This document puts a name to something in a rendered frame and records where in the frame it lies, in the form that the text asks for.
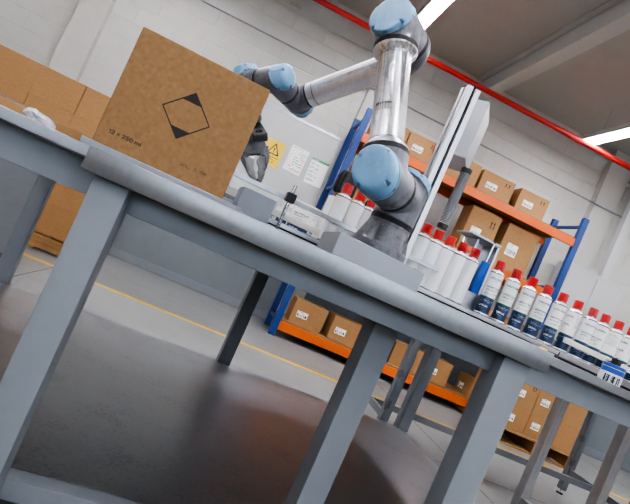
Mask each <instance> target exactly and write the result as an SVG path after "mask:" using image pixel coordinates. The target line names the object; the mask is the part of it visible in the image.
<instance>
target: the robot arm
mask: <svg viewBox="0 0 630 504"><path fill-rule="evenodd" d="M369 26H370V30H371V32H372V33H373V34H374V47H373V56H374V58H372V59H369V60H367V61H364V62H361V63H359V64H356V65H353V66H351V67H348V68H345V69H343V70H340V71H338V72H335V73H332V74H330V75H327V76H324V77H322V78H319V79H316V80H314V81H311V82H309V83H306V84H303V85H301V86H298V85H297V84H296V83H295V81H296V77H295V72H294V71H293V68H292V67H291V66H290V65H289V64H287V63H282V64H274V65H272V66H267V67H263V68H259V69H258V67H257V65H256V64H253V63H242V64H238V65H236V66H235V67H234V72H235V73H237V74H239V75H241V76H243V77H245V78H247V79H249V80H251V81H253V82H255V83H257V84H259V85H261V86H262V87H264V88H266V89H268V90H270V93H271V94H272V95H273V96H274V97H275V98H276V99H277V100H278V101H280V102H281V103H282V104H283V105H284V106H285V107H286V108H287V109H288V110H289V112H291V113H292V114H293V115H295V116H296V117H298V118H305V117H307V116H308V115H309V114H311V113H312V111H313V109H314V107H316V106H319V105H322V104H324V103H327V102H330V101H333V100H336V99H339V98H341V97H344V96H347V95H350V94H353V93H356V92H358V91H361V90H364V89H367V88H370V87H373V86H375V92H374V101H373V110H372V119H371V128H370V137H369V141H368V142H366V143H365V144H364V145H363V147H362V150H361V151H360V152H359V153H360V154H359V155H358V156H356V157H355V159H354V162H353V165H352V178H353V181H354V183H355V185H356V186H357V188H358V189H359V191H360V192H361V193H362V194H363V195H364V196H365V197H367V198H369V199H370V200H371V201H372V202H373V203H374V204H376V205H375V207H374V209H373V211H372V213H371V215H370V217H369V219H368V220H367V221H366V222H365V223H364V224H363V225H362V226H361V227H360V228H359V229H358V230H357V231H356V233H355V234H354V235H353V238H355V239H357V240H359V241H361V242H363V243H365V244H367V245H368V246H370V247H372V248H374V249H376V250H378V251H380V252H382V253H384V254H386V255H388V256H390V257H392V258H394V259H396V260H398V261H400V262H402V263H404V262H405V260H406V254H407V246H408V239H409V236H410V234H411V232H412V230H413V228H414V226H415V224H416V221H417V219H418V217H419V215H420V213H421V211H422V209H423V207H424V205H425V203H426V202H427V200H428V198H429V194H430V192H431V184H430V182H429V180H428V179H427V178H426V177H425V176H424V175H422V174H420V172H419V171H417V170H415V169H413V168H411V167H408V162H409V148H408V147H407V145H405V144H404V135H405V124H406V114H407V103H408V92H409V81H410V76H411V75H413V74H414V73H416V72H417V71H418V70H419V69H420V68H421V67H422V66H423V65H424V64H425V62H426V61H427V59H428V57H429V54H430V48H431V43H430V39H429V36H428V34H427V32H426V31H425V29H424V27H423V25H422V23H421V21H420V19H419V17H418V15H417V13H416V9H415V7H414V6H412V4H411V2H410V1H409V0H386V1H384V2H382V3H381V4H380V5H379V6H378V7H376V8H375V10H374V11H373V12H372V14H371V16H370V19H369ZM261 115H262V112H261V114H260V116H259V118H258V121H257V123H256V125H255V127H254V129H253V132H252V134H251V136H250V138H249V141H248V143H247V145H246V147H245V149H244V152H243V154H242V156H241V158H240V160H241V162H242V164H243V166H244V167H245V169H246V172H247V174H248V176H249V178H251V179H253V180H256V181H258V182H260V183H261V182H262V180H263V178H264V175H265V172H266V169H267V166H268V163H269V159H270V153H269V149H268V147H269V146H266V143H265V141H268V133H267V132H266V130H265V128H264V127H263V125H262V123H261V122H260V121H262V116H261ZM260 155H261V156H260ZM249 156H259V158H258V159H257V160H256V164H257V166H258V171H257V173H258V178H256V176H255V173H256V172H255V170H254V164H255V162H254V159H252V158H250V157H249Z"/></svg>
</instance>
